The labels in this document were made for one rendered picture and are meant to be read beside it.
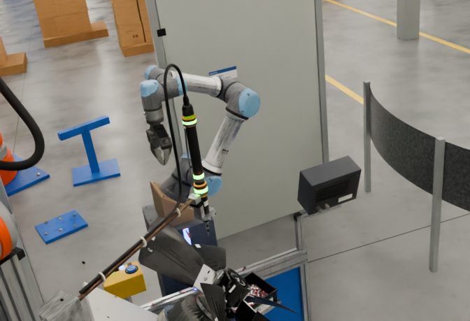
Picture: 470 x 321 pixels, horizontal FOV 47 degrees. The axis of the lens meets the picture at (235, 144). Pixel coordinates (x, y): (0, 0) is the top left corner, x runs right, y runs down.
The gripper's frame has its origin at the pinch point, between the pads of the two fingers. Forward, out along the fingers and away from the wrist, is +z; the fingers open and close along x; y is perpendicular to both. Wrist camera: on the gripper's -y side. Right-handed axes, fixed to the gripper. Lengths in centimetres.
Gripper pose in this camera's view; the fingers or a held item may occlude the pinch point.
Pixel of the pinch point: (164, 163)
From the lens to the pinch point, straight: 229.6
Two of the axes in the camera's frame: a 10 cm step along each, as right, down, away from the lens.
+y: -4.1, -3.7, 8.4
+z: 1.1, 8.9, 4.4
